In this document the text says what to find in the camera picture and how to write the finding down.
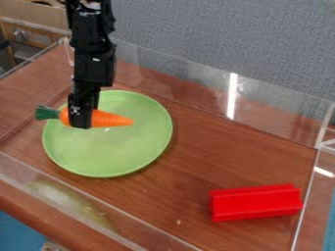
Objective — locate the orange toy carrot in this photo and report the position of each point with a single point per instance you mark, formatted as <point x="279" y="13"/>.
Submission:
<point x="100" y="118"/>

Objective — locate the wooden shelf with knob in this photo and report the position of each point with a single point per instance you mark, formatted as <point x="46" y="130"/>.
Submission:
<point x="24" y="41"/>

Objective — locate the red plastic block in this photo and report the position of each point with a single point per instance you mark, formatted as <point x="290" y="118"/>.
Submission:
<point x="254" y="202"/>

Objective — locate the clear acrylic enclosure wall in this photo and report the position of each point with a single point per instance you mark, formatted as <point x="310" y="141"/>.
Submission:
<point x="242" y="133"/>

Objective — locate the cardboard box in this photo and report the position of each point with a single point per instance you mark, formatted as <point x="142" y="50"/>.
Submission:
<point x="38" y="13"/>

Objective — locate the green plate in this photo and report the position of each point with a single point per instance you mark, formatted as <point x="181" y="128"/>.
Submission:
<point x="112" y="151"/>

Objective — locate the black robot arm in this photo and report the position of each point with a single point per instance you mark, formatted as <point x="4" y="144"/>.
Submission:
<point x="91" y="24"/>

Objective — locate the clear acrylic triangle bracket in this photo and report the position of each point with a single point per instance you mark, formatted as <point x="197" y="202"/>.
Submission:
<point x="68" y="51"/>

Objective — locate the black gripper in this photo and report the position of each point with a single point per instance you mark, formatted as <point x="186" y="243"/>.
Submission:
<point x="94" y="73"/>

